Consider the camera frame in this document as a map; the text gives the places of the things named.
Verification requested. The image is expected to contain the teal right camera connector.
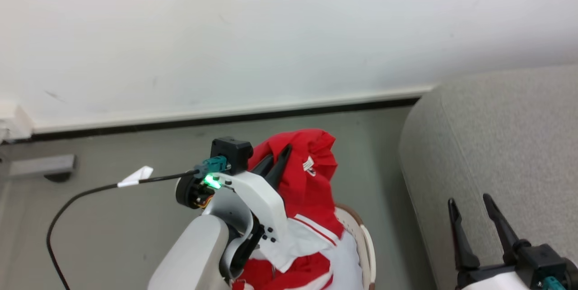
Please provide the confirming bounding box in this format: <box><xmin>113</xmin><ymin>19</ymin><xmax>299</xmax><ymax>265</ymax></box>
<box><xmin>541</xmin><ymin>276</ymin><xmax>566</xmax><ymax>290</ymax></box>

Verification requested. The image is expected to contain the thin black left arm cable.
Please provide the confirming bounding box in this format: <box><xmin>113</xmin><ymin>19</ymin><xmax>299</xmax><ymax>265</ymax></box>
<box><xmin>46</xmin><ymin>169</ymin><xmax>200</xmax><ymax>290</ymax></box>

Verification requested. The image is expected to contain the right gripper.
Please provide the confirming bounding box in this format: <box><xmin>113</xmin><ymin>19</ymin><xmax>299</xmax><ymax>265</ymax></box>
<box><xmin>447</xmin><ymin>193</ymin><xmax>533</xmax><ymax>290</ymax></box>

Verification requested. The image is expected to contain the white laundry basket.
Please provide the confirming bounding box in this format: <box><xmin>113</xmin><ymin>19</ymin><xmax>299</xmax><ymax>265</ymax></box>
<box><xmin>334</xmin><ymin>203</ymin><xmax>376</xmax><ymax>290</ymax></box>

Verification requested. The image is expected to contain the white garment with red trim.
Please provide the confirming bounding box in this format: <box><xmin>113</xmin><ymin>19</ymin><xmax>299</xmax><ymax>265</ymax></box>
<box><xmin>232</xmin><ymin>213</ymin><xmax>364</xmax><ymax>290</ymax></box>

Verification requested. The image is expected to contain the white baseboard with black strip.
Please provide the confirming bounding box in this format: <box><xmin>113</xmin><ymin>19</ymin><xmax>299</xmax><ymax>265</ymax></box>
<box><xmin>31</xmin><ymin>84</ymin><xmax>436</xmax><ymax>141</ymax></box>

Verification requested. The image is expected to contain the white paper cable tag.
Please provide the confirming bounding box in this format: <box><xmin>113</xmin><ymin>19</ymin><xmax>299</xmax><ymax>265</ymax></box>
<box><xmin>117</xmin><ymin>165</ymin><xmax>154</xmax><ymax>188</ymax></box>

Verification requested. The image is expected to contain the teal camera connector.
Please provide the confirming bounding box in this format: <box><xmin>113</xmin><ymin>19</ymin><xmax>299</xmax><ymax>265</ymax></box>
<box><xmin>194</xmin><ymin>155</ymin><xmax>228</xmax><ymax>179</ymax></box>
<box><xmin>541</xmin><ymin>276</ymin><xmax>566</xmax><ymax>290</ymax></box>

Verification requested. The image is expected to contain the grey flat floor block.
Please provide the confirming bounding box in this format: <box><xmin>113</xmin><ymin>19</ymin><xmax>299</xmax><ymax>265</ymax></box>
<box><xmin>8</xmin><ymin>154</ymin><xmax>76</xmax><ymax>183</ymax></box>

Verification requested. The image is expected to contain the white wall duct box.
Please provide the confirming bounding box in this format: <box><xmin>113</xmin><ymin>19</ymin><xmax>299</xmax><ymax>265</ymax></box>
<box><xmin>0</xmin><ymin>100</ymin><xmax>34</xmax><ymax>143</ymax></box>

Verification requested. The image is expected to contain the teal left camera connector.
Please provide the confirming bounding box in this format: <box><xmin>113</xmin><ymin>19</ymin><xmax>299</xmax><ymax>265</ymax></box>
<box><xmin>194</xmin><ymin>155</ymin><xmax>228</xmax><ymax>179</ymax></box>

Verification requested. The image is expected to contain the red shirt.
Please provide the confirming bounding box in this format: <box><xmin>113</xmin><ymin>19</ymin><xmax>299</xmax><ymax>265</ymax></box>
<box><xmin>246</xmin><ymin>128</ymin><xmax>345</xmax><ymax>239</ymax></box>

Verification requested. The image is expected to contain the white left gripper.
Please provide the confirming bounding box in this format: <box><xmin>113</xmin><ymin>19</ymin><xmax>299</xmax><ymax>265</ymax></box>
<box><xmin>211</xmin><ymin>144</ymin><xmax>292</xmax><ymax>243</ymax></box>

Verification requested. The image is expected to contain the grey fabric sofa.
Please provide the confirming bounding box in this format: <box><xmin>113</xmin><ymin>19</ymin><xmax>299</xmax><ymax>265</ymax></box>
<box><xmin>399</xmin><ymin>64</ymin><xmax>578</xmax><ymax>290</ymax></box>

